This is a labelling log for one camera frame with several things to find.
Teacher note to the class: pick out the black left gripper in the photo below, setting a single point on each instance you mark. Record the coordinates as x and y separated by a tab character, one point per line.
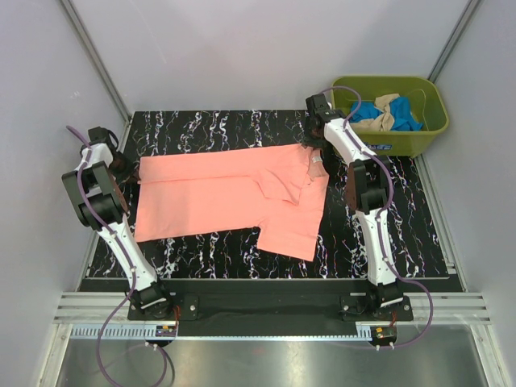
130	175

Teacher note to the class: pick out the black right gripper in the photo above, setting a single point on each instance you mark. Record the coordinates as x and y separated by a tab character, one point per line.
307	141

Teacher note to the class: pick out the pink t shirt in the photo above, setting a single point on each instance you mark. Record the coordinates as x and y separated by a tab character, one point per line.
279	189

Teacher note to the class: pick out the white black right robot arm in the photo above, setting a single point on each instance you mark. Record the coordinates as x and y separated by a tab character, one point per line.
368	193

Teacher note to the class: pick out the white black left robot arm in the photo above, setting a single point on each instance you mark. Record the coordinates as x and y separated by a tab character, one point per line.
93	190

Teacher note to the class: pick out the beige t shirt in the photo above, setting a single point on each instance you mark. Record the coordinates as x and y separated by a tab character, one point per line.
375	116

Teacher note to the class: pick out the olive green plastic bin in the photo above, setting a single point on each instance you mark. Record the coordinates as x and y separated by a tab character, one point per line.
426	106

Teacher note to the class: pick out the blue t shirt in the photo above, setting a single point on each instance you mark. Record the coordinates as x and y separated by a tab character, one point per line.
400	109

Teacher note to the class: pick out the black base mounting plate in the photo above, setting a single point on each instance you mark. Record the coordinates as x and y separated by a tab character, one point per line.
275	308

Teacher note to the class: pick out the aluminium frame rail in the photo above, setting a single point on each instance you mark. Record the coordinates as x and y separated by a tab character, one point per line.
449	308

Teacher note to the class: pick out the left slotted cable duct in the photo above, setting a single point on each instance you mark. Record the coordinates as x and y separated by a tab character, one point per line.
124	331

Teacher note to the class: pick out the slotted cable duct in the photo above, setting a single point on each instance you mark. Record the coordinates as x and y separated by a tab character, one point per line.
124	331
377	334

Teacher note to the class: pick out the right slotted cable duct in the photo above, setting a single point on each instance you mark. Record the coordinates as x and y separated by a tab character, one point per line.
377	334

